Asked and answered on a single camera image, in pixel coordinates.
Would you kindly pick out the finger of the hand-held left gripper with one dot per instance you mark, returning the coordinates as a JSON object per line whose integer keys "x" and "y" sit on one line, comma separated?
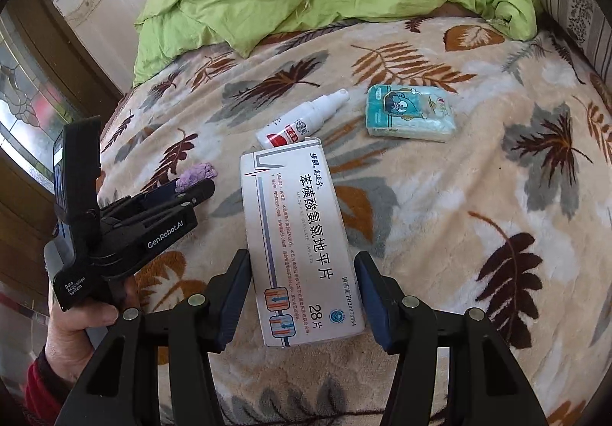
{"x": 143, "y": 201}
{"x": 191, "y": 196}

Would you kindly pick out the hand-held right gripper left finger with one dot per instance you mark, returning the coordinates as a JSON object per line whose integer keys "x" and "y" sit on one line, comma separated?
{"x": 234, "y": 299}

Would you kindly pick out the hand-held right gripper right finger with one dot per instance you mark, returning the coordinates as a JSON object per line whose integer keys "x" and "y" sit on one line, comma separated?
{"x": 375, "y": 299}

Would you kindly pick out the purple paper ball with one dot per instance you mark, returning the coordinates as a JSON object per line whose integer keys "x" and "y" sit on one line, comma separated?
{"x": 196, "y": 172}

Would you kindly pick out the white medicine box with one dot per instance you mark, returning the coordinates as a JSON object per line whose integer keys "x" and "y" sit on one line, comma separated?
{"x": 296, "y": 225}

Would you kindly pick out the person's left forearm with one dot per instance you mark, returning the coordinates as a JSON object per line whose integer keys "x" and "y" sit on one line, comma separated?
{"x": 43, "y": 387}

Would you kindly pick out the person's left hand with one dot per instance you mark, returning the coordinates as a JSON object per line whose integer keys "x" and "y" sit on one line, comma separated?
{"x": 71, "y": 335}

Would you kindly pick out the wooden glass-panel door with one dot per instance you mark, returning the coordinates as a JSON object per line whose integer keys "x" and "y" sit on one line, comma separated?
{"x": 28, "y": 96}

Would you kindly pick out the leaf-printed beige blanket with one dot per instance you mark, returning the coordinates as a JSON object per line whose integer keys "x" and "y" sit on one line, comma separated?
{"x": 454, "y": 215}

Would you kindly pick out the white spray bottle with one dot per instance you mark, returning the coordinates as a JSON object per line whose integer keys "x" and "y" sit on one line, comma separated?
{"x": 296, "y": 124}

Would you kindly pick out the teal tissue pack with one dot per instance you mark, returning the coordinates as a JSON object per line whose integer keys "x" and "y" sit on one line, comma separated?
{"x": 411, "y": 112}

